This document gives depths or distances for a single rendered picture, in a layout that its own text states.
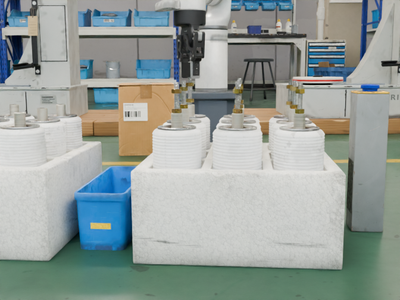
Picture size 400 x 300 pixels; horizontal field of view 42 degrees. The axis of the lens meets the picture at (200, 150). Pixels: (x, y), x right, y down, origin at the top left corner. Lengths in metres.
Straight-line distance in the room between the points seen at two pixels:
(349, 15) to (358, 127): 6.26
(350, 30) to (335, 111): 4.40
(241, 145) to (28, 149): 0.41
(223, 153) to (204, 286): 0.25
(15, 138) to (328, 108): 2.25
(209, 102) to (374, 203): 0.52
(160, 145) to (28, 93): 2.13
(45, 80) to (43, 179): 2.11
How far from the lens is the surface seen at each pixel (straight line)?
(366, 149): 1.21
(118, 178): 1.36
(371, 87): 1.22
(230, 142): 0.98
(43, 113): 1.21
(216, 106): 1.45
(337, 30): 7.38
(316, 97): 3.05
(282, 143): 0.99
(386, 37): 3.34
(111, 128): 2.93
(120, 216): 1.08
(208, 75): 1.46
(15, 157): 1.08
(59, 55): 3.09
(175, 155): 0.99
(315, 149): 0.99
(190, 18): 1.23
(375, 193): 1.24
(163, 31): 5.59
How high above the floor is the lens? 0.37
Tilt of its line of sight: 9 degrees down
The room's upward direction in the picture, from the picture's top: straight up
